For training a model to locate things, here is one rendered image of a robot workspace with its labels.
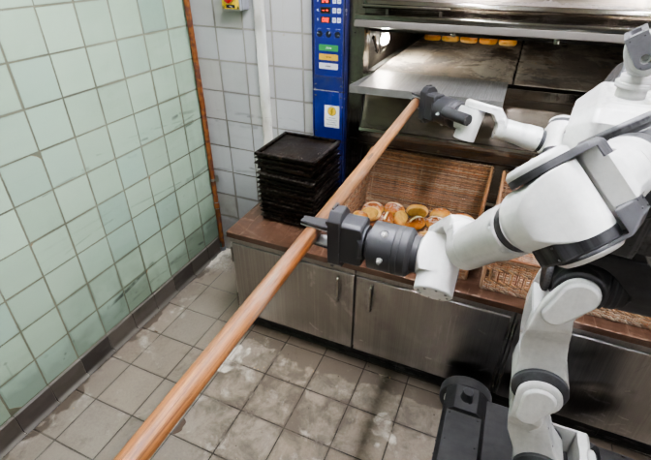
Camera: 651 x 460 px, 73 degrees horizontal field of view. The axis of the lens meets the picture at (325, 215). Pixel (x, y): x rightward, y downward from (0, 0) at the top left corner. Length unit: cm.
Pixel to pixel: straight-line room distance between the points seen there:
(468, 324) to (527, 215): 126
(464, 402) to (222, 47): 188
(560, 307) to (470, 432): 77
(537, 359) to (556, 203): 82
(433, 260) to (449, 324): 108
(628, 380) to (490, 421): 48
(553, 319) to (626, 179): 64
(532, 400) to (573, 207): 88
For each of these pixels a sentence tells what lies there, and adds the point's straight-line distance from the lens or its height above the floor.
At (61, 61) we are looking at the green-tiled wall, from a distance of 193.
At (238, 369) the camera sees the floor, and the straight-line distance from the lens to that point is 216.
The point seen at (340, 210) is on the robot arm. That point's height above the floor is 125.
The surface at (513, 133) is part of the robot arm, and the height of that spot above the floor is 118.
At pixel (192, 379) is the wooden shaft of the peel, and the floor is 120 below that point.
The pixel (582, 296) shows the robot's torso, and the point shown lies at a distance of 115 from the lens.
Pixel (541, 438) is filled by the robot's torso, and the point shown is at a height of 42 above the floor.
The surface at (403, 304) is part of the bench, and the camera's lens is 180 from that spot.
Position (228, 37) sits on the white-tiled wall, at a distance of 230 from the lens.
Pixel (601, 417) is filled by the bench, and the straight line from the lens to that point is 205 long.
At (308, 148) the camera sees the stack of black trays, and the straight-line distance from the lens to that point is 194.
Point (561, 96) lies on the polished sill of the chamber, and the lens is 192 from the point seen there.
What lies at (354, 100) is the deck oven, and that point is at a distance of 206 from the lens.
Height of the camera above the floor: 164
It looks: 31 degrees down
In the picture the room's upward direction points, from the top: straight up
